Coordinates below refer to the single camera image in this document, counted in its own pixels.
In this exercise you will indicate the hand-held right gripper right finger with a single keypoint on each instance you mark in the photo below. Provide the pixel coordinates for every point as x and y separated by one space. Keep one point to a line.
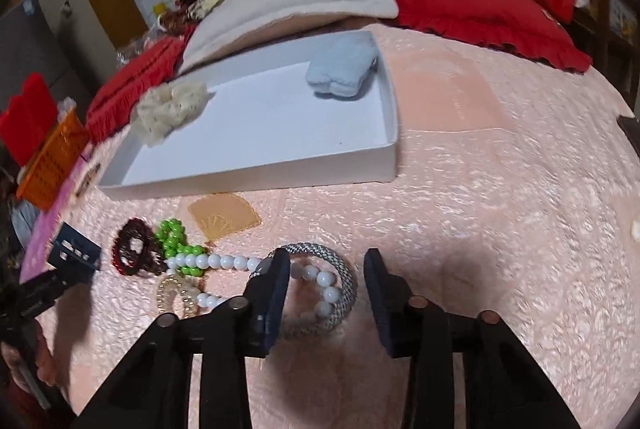
382 304

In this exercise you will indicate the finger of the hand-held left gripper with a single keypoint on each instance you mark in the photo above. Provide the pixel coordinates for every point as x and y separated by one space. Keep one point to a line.
75 254

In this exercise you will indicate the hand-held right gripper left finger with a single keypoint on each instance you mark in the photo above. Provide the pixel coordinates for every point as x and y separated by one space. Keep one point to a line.
272 299

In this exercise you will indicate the white shallow box tray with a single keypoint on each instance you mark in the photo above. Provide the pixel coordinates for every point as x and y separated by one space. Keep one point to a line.
260 134

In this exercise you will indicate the person's left hand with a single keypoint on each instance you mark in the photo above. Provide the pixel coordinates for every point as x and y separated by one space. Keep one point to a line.
46 359

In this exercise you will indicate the orange plastic basket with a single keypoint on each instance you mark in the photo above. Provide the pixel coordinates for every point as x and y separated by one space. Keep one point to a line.
50 164

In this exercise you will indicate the pink textured bedspread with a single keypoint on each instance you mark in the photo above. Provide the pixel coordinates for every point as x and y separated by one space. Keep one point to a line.
500 209

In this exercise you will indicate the cream dotted scrunchie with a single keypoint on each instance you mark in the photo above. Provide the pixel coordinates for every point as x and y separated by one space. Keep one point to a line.
170 109

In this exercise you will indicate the red ruffled pillow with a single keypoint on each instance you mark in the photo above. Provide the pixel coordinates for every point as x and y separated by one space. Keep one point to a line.
130 79
480 9

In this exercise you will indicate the clear plastic bags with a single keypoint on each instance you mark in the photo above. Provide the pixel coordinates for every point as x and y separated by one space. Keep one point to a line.
135 49

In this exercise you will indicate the light blue fuzzy hair accessory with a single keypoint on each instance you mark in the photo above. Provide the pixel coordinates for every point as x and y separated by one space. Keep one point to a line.
342 66

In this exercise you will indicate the small white object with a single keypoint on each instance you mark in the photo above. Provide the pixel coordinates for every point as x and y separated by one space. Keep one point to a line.
635 229

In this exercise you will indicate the white pillow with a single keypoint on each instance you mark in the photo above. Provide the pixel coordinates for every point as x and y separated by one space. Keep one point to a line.
280 4

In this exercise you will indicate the wooden shelf rack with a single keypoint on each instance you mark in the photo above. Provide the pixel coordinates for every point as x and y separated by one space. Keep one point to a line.
615 9

